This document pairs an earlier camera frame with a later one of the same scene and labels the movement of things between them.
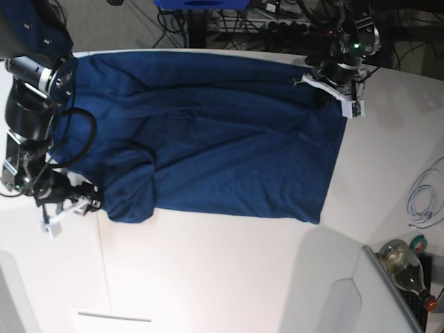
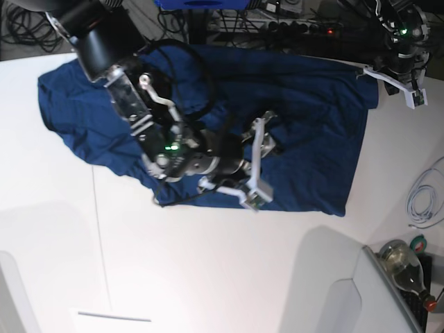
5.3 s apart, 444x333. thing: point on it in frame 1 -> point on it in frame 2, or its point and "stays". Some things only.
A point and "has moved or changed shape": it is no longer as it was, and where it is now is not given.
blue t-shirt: (216, 132) has moved or changed shape
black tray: (414, 301) stays
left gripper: (55, 187) -> (220, 157)
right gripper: (350, 78) -> (406, 68)
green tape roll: (418, 243) stays
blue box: (202, 4) stays
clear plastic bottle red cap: (406, 270) stays
